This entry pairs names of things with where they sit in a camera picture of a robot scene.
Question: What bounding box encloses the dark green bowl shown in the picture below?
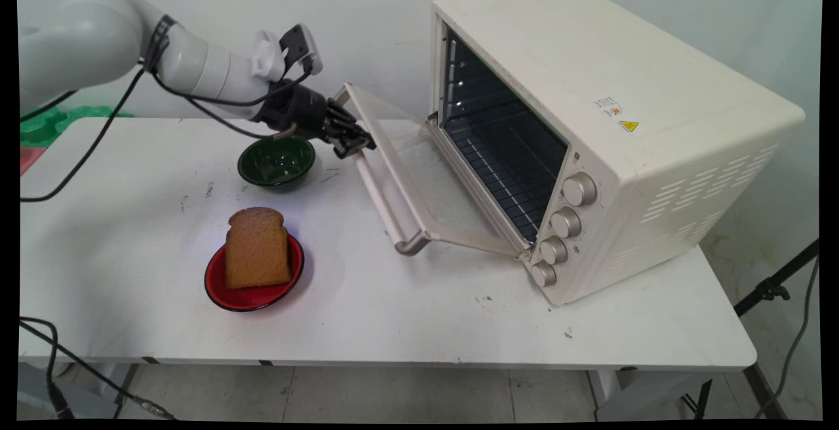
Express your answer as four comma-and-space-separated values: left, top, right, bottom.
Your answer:
237, 135, 317, 189

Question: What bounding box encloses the cream toaster oven body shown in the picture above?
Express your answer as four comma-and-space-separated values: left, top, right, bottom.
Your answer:
429, 0, 807, 307

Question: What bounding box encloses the brown bread slice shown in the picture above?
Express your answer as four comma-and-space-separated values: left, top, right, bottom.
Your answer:
225, 206, 292, 290

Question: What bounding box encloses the green foam mat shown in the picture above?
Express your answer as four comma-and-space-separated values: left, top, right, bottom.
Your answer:
19, 105, 135, 149

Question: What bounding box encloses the grey table leg frame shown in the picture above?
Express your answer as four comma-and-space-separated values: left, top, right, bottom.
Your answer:
18, 359, 140, 420

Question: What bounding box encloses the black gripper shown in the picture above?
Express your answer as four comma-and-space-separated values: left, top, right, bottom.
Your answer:
253, 82, 377, 159

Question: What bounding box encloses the glass oven door with handle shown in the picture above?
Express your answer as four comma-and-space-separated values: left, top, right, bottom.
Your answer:
333, 81, 533, 260

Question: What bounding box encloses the white table leg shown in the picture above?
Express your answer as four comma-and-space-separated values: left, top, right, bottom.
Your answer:
588, 368, 709, 421

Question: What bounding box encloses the red plate with black rim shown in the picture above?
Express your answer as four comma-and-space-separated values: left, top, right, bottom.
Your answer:
204, 232, 305, 313

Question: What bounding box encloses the black cable with connector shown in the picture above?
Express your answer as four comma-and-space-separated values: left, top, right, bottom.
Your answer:
19, 316, 178, 421

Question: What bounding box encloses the black hanging arm cable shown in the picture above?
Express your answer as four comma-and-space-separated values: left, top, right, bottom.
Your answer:
19, 66, 146, 203

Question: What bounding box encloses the black tripod stand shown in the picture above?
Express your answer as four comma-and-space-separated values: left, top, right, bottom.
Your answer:
682, 239, 821, 421

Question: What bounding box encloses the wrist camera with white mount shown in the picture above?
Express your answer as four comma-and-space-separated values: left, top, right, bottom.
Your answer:
252, 24, 324, 83

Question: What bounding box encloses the grey cable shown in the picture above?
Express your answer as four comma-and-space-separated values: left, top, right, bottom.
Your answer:
756, 256, 821, 420

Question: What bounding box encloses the metal wire oven rack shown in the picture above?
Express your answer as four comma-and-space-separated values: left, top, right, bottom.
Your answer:
444, 112, 568, 242

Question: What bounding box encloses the pink foam mat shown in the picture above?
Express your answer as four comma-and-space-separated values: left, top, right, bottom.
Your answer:
19, 146, 48, 177

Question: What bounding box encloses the silver oven knob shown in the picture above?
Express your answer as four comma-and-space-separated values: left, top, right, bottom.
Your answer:
530, 260, 558, 288
562, 172, 598, 207
551, 206, 583, 239
539, 235, 570, 265

